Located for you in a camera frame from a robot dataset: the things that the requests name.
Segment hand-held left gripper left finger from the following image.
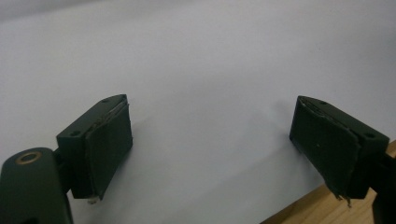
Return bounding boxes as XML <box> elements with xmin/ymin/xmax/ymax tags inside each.
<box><xmin>55</xmin><ymin>93</ymin><xmax>134</xmax><ymax>202</ymax></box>

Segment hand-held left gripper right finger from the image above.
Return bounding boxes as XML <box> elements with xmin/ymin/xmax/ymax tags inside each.
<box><xmin>288</xmin><ymin>94</ymin><xmax>390</xmax><ymax>208</ymax></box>

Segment light grey foam board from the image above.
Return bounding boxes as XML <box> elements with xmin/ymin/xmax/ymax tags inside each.
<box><xmin>0</xmin><ymin>0</ymin><xmax>396</xmax><ymax>224</ymax></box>

